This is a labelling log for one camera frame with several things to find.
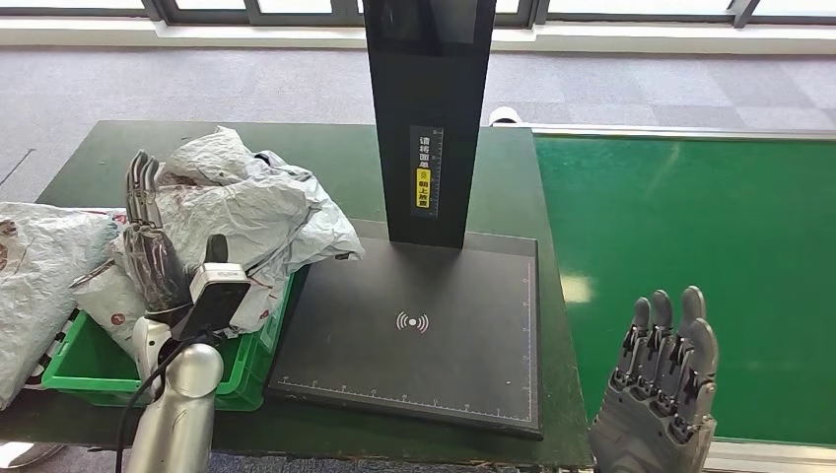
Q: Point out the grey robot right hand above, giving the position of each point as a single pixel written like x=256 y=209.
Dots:
x=660 y=405

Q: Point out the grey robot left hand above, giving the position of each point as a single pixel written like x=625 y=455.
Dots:
x=153 y=261

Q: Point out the long slim grey parcel bag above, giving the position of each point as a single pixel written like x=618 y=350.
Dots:
x=114 y=300

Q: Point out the small grey dark-red-stained parcel bag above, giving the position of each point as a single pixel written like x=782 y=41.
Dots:
x=222 y=196

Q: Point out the wide grey red-printed parcel bag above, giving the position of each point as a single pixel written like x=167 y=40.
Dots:
x=307 y=228

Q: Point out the large grey parcel bag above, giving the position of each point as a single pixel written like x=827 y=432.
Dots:
x=33 y=281

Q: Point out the green conveyor belt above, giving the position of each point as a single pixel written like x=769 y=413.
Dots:
x=686 y=228

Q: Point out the black inbound scanner machine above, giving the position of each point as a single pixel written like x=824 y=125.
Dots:
x=424 y=98

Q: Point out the green plastic crate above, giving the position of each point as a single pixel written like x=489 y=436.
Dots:
x=98 y=372

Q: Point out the dark green table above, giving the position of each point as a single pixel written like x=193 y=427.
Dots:
x=326 y=163

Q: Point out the white window sill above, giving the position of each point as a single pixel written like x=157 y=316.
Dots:
x=196 y=36

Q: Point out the round grey floor object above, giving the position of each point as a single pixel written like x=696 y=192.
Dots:
x=29 y=454

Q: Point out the yellow black scanner label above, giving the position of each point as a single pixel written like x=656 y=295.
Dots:
x=426 y=183

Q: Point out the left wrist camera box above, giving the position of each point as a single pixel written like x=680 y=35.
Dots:
x=215 y=294

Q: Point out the aluminium conveyor frame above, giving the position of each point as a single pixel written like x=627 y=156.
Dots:
x=751 y=456

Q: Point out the dark window frame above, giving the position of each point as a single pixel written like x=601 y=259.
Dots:
x=294 y=14

